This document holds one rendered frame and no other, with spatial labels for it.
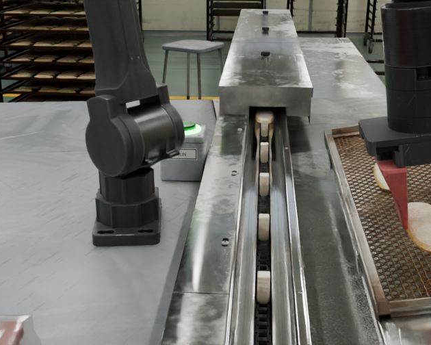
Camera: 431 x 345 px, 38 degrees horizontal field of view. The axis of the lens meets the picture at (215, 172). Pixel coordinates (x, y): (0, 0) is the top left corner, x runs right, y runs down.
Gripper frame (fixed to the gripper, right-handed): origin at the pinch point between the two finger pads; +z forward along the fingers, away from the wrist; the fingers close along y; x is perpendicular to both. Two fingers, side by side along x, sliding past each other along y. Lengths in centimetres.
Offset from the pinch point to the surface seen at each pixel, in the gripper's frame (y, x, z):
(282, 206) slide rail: -13.6, 23.1, 8.0
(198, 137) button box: -25.4, 38.7, 1.7
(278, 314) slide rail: -14.7, -2.5, 7.4
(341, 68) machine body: 7, 132, 16
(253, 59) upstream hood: -17, 89, 1
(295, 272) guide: -12.7, 3.6, 6.6
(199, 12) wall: -97, 718, 62
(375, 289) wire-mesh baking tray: -5.5, -4.0, 4.7
